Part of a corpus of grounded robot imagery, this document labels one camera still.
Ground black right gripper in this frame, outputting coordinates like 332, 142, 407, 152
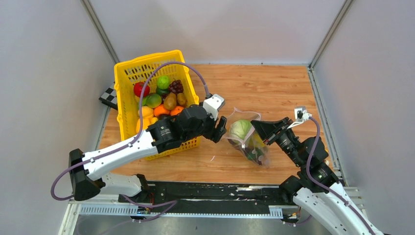
250, 117, 303, 166

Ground yellow lemon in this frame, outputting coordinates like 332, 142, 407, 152
248, 133, 266, 148

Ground green white cabbage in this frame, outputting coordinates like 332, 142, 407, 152
229, 119, 252, 140

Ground clear zip top bag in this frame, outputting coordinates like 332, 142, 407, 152
223, 108, 271, 167

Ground green bell pepper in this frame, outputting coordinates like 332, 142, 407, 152
243, 147, 268, 165

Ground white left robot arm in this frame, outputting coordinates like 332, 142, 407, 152
69, 105, 227, 202

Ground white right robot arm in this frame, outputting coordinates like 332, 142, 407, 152
251, 114, 382, 235

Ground brown kiwi potato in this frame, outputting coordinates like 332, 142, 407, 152
176, 93, 187, 107

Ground brown pear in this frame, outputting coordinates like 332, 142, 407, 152
163, 93, 177, 111

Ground dark purple grapes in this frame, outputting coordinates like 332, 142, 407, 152
168, 80, 184, 94

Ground orange tangerine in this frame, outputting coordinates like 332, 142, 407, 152
153, 104, 170, 117

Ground yellow green mango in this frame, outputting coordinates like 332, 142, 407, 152
146, 93, 162, 109

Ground yellow bell pepper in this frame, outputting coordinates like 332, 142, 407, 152
136, 117, 159, 133

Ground yellow fruit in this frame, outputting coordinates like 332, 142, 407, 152
139, 106, 154, 119

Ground yellow plastic basket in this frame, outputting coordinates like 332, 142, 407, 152
114, 50, 199, 141

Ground red tomato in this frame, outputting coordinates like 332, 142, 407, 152
133, 82, 150, 97

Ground black white checkerboard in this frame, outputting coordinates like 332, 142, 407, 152
99, 83, 118, 110

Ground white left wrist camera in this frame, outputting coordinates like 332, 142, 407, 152
202, 94, 225, 120

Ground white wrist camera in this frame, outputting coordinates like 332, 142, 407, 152
287, 106, 312, 129
202, 94, 225, 120

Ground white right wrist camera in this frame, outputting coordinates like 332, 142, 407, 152
287, 106, 312, 129

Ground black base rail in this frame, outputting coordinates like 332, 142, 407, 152
131, 181, 300, 215

